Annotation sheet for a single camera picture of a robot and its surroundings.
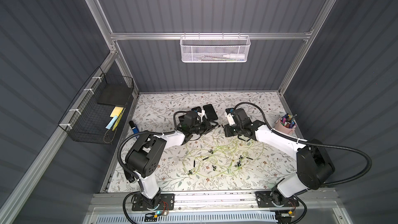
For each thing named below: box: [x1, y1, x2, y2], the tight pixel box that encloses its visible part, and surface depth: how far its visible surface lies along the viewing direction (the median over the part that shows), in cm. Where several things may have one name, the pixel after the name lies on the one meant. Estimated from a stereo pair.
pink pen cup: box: [274, 116, 297, 135], surface depth 90 cm
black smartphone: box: [202, 103, 219, 121], surface depth 111 cm
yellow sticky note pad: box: [109, 106, 124, 118], surface depth 77 cm
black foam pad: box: [96, 83, 133, 107], surface depth 81 cm
